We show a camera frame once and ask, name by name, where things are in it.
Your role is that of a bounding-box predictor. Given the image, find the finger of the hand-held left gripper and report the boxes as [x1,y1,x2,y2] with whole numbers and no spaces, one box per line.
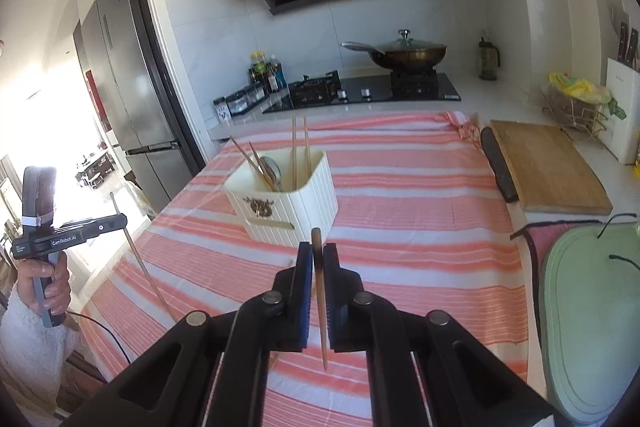
[54,214,127,239]

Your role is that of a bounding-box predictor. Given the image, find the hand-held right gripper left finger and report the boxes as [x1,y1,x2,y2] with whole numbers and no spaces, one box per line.
[60,241,315,427]

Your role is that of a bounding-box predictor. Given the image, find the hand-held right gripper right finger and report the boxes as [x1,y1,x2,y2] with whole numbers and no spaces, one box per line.
[322,243,556,427]

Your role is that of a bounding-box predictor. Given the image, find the white ribbed utensil holder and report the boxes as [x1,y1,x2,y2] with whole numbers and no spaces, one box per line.
[222,148,339,244]

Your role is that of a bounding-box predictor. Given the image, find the metal spoon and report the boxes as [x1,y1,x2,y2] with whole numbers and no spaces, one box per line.
[260,155,284,188]

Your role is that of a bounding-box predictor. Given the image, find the person's left forearm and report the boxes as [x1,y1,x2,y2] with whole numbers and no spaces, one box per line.
[0,282,84,414]

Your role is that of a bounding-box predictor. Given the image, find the person's left hand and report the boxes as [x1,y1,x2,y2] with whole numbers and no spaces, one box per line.
[15,251,74,316]

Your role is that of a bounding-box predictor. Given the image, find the dark table set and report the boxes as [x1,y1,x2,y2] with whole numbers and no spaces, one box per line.
[75,149,114,190]

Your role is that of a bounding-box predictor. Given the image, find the orange white striped cloth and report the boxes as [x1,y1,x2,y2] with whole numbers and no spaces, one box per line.
[77,109,531,427]

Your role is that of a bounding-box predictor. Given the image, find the silver refrigerator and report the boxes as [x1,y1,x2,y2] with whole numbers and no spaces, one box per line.
[72,0,188,212]

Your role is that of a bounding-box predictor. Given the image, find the clear seasoning box set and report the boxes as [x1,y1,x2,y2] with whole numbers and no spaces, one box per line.
[225,84,266,116]

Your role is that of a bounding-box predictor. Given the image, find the black gas stove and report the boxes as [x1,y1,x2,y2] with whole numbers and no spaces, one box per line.
[262,72,462,115]

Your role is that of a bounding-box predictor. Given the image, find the black oblong case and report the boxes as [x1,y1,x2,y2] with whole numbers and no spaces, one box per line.
[480,126,520,204]

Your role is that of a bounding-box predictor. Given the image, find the pink cloth with black trim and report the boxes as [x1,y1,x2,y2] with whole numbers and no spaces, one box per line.
[510,219,602,290]

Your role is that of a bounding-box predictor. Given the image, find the dark frying pan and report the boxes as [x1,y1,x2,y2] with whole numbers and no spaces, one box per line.
[341,38,448,72]

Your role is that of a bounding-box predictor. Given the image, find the wooden cutting board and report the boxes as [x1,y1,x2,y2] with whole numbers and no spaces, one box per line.
[489,119,614,216]

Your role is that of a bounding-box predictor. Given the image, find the pale green cutting board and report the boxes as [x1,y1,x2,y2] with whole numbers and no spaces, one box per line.
[537,221,640,426]

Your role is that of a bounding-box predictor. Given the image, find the glass pan lid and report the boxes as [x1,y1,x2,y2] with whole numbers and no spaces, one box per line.
[382,29,444,56]

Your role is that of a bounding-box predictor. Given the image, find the dark water jug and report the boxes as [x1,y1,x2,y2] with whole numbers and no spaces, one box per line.
[477,37,501,82]

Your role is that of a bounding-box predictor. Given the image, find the yellow plastic bag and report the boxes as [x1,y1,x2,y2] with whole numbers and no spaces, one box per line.
[548,72,612,106]

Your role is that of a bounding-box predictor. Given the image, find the white knife block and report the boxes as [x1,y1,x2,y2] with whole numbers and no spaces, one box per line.
[606,57,640,166]

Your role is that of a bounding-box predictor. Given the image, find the black cable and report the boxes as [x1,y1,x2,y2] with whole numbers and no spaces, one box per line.
[64,311,135,366]

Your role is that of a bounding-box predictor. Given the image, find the red wall hanging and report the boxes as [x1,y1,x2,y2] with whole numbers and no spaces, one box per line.
[85,69,111,134]

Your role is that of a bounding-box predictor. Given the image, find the wire basket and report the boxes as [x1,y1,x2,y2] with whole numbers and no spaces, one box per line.
[542,84,609,141]

